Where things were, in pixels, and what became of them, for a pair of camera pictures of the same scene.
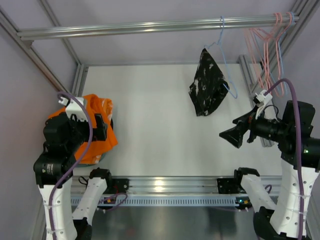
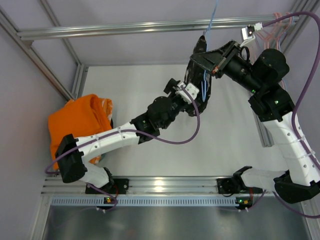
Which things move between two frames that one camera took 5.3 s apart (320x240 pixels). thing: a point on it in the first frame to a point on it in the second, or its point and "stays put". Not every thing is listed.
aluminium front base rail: x=177 y=185 stays put
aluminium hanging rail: x=149 y=28 stays put
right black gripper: x=250 y=131 to x=225 y=59
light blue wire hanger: x=219 y=42 to x=203 y=91
